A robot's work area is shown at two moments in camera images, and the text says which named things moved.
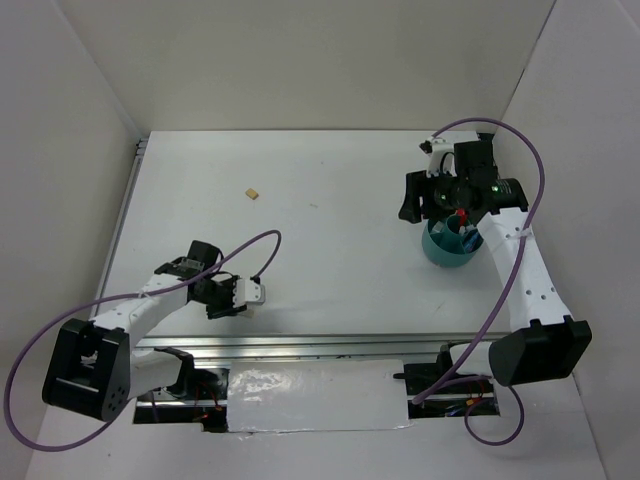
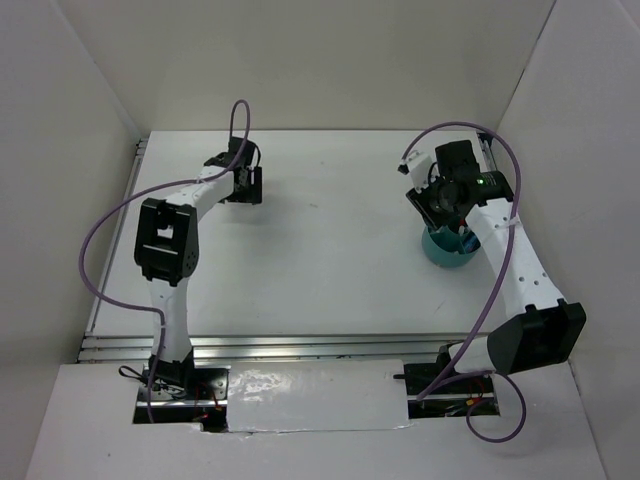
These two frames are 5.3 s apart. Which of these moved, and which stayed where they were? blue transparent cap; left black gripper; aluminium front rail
Moved: left black gripper
Stayed: aluminium front rail; blue transparent cap
